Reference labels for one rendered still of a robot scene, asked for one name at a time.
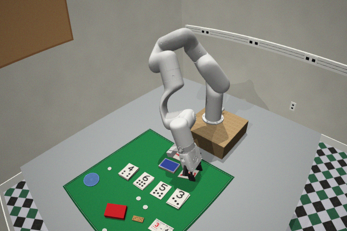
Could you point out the blue round disc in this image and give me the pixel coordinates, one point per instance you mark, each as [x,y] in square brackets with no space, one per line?
[91,179]

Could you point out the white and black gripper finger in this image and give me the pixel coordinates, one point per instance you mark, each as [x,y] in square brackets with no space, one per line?
[185,173]
[199,167]

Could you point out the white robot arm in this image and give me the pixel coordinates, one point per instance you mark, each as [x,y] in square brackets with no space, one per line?
[217,83]

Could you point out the blue card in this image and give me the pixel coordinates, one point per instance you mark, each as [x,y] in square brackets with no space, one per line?
[169,165]
[195,172]

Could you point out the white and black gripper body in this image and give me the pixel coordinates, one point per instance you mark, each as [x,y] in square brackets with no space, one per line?
[191,159]

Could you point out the red rectangular block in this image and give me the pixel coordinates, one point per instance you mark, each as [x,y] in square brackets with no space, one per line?
[115,211]

